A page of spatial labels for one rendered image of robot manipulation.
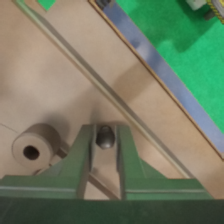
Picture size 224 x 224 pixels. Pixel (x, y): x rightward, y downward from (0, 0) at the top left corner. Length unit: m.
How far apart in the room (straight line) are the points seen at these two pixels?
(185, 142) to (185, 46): 1.38
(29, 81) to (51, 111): 0.04
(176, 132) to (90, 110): 0.22
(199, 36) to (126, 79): 1.48
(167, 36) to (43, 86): 1.51
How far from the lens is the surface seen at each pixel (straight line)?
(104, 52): 0.29
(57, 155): 0.18
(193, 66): 1.71
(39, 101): 0.18
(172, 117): 0.33
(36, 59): 0.17
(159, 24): 1.62
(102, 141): 0.15
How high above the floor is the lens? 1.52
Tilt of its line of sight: 74 degrees down
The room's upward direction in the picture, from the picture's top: 178 degrees clockwise
